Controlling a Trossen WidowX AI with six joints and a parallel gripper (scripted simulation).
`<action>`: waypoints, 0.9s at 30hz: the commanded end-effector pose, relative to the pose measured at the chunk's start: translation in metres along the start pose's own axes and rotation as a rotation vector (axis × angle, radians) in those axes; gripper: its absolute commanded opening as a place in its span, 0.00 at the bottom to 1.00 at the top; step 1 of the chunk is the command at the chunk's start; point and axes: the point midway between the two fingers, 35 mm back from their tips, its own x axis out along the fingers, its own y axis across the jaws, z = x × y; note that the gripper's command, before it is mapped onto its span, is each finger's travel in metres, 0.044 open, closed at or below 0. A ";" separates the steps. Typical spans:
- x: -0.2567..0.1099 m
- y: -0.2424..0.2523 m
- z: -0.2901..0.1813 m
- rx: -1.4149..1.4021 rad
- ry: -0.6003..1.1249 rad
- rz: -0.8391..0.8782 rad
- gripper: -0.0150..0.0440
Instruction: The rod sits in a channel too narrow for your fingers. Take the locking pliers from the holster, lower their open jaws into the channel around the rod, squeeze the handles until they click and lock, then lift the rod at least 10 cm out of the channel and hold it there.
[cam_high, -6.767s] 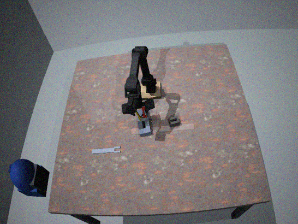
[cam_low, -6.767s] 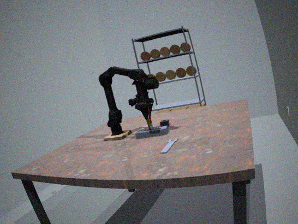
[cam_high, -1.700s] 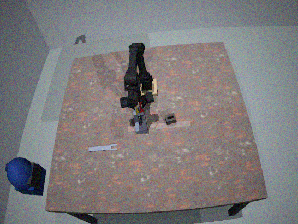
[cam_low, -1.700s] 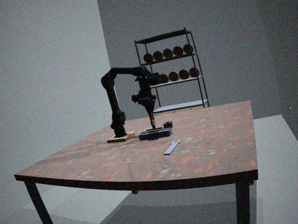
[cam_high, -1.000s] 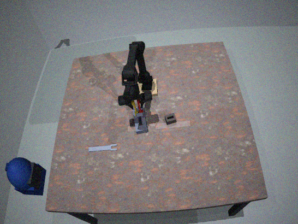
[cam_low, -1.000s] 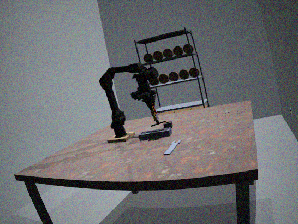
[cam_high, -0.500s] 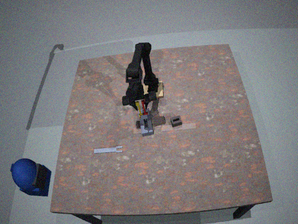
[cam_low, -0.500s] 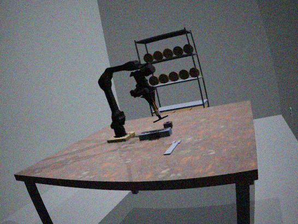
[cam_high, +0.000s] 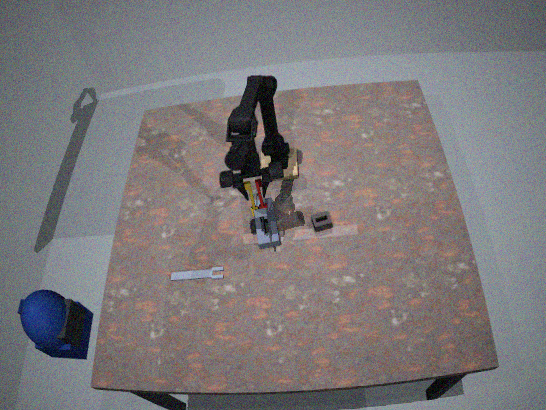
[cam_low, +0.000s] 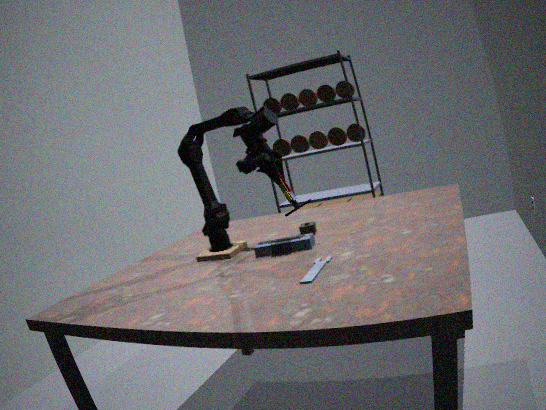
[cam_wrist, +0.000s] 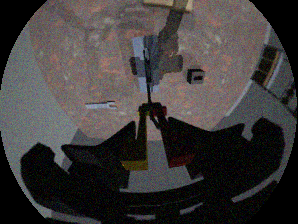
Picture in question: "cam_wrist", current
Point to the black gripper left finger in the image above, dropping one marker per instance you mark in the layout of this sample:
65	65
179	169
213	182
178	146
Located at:
105	156

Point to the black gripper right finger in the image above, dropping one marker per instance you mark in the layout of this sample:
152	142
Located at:
205	143

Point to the grey flat bar with forked end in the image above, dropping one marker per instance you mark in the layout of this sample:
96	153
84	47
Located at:
101	105

